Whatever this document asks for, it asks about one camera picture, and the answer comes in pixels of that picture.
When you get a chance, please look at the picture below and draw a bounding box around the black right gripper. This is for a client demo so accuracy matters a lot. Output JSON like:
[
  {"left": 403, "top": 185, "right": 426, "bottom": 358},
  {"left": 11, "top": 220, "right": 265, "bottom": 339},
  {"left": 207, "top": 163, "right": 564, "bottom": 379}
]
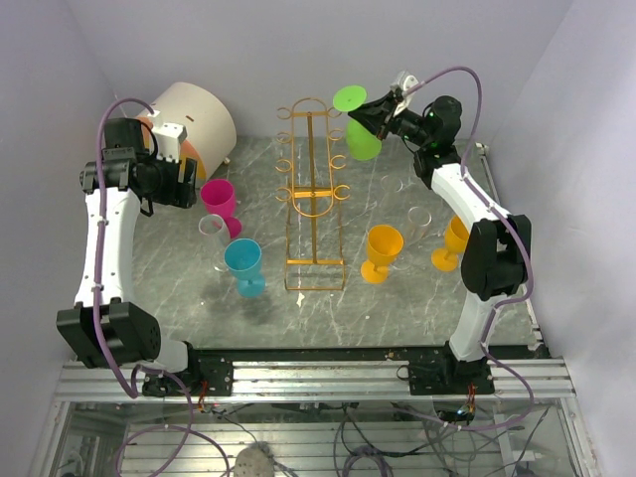
[{"left": 350, "top": 92, "right": 431, "bottom": 149}]

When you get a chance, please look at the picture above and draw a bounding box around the green plastic wine glass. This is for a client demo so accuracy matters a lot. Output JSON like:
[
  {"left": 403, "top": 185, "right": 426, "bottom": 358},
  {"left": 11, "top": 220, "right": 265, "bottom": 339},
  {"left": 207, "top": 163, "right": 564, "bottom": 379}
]
[{"left": 332, "top": 84, "right": 382, "bottom": 161}]

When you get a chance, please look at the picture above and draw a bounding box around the pink plastic wine glass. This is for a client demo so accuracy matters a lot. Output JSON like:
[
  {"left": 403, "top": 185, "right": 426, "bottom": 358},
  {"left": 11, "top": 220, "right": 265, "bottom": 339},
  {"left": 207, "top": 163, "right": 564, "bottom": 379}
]
[{"left": 200, "top": 179, "right": 242, "bottom": 239}]

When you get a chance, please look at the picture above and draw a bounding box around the clear wine glass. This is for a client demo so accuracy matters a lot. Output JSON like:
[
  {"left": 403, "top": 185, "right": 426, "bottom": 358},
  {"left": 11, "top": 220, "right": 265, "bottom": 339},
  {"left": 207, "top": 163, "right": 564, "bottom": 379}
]
[
  {"left": 198, "top": 214, "right": 231, "bottom": 272},
  {"left": 402, "top": 206, "right": 432, "bottom": 247},
  {"left": 381, "top": 175, "right": 403, "bottom": 200}
]

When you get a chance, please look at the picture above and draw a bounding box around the blue plastic wine glass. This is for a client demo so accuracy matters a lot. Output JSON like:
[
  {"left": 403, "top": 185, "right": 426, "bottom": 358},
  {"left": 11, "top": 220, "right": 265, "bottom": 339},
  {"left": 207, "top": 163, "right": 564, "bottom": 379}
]
[{"left": 224, "top": 238, "right": 266, "bottom": 298}]

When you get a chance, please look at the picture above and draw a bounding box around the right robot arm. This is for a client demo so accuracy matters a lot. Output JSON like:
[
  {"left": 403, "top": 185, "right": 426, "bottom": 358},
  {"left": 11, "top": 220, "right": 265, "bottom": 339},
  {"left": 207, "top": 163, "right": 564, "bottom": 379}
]
[{"left": 343, "top": 91, "right": 532, "bottom": 394}]

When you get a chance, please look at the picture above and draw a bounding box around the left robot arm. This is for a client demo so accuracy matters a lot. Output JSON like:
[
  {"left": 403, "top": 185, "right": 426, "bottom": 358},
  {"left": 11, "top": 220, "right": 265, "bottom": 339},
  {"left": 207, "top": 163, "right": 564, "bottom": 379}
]
[{"left": 57, "top": 111, "right": 203, "bottom": 395}]

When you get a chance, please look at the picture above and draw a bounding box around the orange wine glass left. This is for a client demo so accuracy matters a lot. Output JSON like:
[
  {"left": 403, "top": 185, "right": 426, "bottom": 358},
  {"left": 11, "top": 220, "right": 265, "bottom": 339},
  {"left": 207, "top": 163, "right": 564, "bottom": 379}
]
[{"left": 361, "top": 225, "right": 404, "bottom": 284}]

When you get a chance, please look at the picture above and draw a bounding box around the orange wine glass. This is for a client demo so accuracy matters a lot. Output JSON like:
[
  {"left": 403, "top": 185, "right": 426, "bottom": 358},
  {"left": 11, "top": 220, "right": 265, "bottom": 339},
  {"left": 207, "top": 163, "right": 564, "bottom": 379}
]
[
  {"left": 361, "top": 225, "right": 404, "bottom": 284},
  {"left": 431, "top": 216, "right": 469, "bottom": 272}
]

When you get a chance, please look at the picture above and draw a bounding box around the orange wine glass right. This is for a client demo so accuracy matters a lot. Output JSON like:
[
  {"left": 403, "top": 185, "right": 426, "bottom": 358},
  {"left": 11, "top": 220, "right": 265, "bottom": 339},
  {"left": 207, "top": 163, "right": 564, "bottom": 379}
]
[{"left": 431, "top": 216, "right": 469, "bottom": 272}]

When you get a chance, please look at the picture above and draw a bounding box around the cream round drawer box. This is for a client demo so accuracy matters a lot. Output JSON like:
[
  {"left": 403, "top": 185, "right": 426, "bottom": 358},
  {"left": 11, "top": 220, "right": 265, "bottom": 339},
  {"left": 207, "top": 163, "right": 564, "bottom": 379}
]
[{"left": 136, "top": 81, "right": 237, "bottom": 188}]

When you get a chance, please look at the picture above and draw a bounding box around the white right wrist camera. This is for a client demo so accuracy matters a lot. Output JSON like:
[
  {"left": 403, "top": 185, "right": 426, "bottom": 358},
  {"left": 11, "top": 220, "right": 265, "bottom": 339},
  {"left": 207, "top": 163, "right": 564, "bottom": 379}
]
[{"left": 390, "top": 71, "right": 418, "bottom": 108}]

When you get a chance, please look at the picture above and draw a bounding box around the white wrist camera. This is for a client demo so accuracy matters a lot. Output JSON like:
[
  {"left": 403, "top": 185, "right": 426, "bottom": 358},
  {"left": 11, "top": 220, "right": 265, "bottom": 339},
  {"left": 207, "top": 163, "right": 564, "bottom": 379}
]
[
  {"left": 146, "top": 109, "right": 187, "bottom": 163},
  {"left": 390, "top": 71, "right": 418, "bottom": 108}
]

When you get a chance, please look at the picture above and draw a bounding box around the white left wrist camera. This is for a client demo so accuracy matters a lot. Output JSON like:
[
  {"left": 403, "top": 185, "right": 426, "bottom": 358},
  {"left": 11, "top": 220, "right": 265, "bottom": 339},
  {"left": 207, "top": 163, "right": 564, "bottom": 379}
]
[{"left": 146, "top": 109, "right": 187, "bottom": 163}]

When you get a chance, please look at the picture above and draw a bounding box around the gold wire glass rack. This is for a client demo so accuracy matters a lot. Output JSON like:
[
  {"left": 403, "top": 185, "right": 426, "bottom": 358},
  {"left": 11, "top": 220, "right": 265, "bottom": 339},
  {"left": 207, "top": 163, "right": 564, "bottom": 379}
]
[{"left": 275, "top": 97, "right": 350, "bottom": 292}]

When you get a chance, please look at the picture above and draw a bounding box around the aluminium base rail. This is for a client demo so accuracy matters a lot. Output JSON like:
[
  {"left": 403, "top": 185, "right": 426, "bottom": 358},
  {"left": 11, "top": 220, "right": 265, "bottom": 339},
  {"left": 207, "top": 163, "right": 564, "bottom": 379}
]
[{"left": 54, "top": 359, "right": 575, "bottom": 403}]

